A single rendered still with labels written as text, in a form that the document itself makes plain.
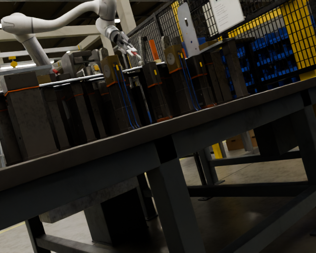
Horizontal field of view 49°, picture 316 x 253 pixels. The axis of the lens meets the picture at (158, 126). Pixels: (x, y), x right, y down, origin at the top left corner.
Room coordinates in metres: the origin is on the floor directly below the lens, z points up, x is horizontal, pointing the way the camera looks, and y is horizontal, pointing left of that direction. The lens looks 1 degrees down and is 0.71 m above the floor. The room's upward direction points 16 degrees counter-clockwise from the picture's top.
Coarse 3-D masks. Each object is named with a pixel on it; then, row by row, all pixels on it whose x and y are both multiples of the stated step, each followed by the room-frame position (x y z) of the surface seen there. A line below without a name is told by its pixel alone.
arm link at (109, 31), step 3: (108, 27) 2.26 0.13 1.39; (111, 27) 2.25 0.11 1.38; (114, 27) 2.26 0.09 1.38; (108, 30) 2.24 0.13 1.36; (111, 30) 2.23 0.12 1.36; (114, 30) 2.24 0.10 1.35; (117, 30) 2.25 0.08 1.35; (105, 33) 2.27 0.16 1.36; (108, 33) 2.24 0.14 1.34; (111, 33) 2.24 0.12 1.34; (108, 36) 2.25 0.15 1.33
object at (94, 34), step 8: (0, 32) 7.28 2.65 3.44; (48, 32) 7.94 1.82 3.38; (56, 32) 8.06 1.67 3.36; (64, 32) 8.19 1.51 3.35; (72, 32) 8.32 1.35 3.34; (80, 32) 8.45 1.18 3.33; (88, 32) 8.59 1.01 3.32; (96, 32) 8.73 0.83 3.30; (0, 40) 7.30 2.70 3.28; (8, 40) 7.43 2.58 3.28; (16, 40) 7.57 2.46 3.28; (88, 40) 9.46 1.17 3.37; (96, 40) 9.35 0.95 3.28; (0, 64) 9.11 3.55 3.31; (8, 64) 9.24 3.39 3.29
